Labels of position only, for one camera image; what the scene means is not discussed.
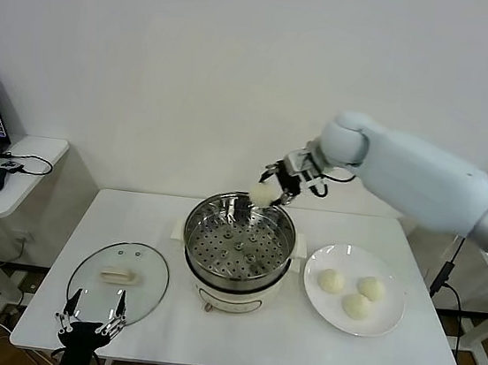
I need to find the white round plate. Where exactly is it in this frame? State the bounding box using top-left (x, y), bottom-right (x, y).
top-left (295, 240), bottom-right (412, 342)

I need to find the white steamed baozi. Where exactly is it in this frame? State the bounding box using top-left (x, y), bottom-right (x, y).
top-left (354, 275), bottom-right (388, 305)
top-left (315, 267), bottom-right (347, 296)
top-left (246, 181), bottom-right (279, 209)
top-left (339, 291), bottom-right (375, 322)

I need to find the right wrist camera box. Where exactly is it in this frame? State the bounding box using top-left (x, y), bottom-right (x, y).
top-left (282, 148), bottom-right (320, 181)

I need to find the glass lid with cream handle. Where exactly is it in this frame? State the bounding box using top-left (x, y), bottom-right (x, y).
top-left (63, 235), bottom-right (173, 333)

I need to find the black cable with small adapter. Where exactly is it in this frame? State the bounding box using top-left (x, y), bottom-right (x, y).
top-left (0, 151), bottom-right (56, 180)

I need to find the white wall socket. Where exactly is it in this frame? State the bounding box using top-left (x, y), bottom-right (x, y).
top-left (13, 230), bottom-right (36, 247)

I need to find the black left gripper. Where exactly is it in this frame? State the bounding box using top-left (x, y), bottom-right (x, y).
top-left (48, 281), bottom-right (132, 365)

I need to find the cream white electric cooker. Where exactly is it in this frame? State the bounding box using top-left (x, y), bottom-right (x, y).
top-left (160, 217), bottom-right (310, 324)

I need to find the stainless steel steamer basket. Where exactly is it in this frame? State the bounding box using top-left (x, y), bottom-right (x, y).
top-left (178, 186), bottom-right (301, 287)

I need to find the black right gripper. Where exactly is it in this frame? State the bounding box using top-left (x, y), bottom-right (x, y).
top-left (255, 160), bottom-right (318, 209)

